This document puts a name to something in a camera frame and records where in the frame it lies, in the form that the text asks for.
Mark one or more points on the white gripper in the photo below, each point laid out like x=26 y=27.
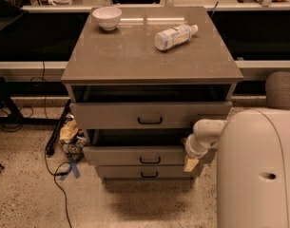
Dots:
x=192 y=148

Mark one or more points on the blue tape cross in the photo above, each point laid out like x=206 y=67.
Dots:
x=73 y=160

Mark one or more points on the grey top drawer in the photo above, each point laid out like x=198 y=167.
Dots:
x=146 y=115

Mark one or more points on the white plastic bottle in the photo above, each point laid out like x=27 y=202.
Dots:
x=172 y=37

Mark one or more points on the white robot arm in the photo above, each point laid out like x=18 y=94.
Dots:
x=253 y=166

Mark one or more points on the snack bags pile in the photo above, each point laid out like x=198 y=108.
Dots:
x=71 y=137

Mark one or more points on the white ceramic bowl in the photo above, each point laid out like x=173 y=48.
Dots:
x=107 y=18

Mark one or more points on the black power strip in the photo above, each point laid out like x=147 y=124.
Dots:
x=49 y=150

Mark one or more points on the black desk leg frame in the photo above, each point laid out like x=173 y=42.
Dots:
x=15 y=116

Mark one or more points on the grey bottom drawer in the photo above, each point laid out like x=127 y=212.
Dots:
x=145 y=172

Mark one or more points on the grey office chair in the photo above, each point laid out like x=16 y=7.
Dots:
x=277 y=88

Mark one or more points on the grey drawer cabinet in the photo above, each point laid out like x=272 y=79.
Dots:
x=124 y=66

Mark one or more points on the grey drawer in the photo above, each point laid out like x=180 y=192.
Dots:
x=125 y=147
x=145 y=172
x=146 y=115

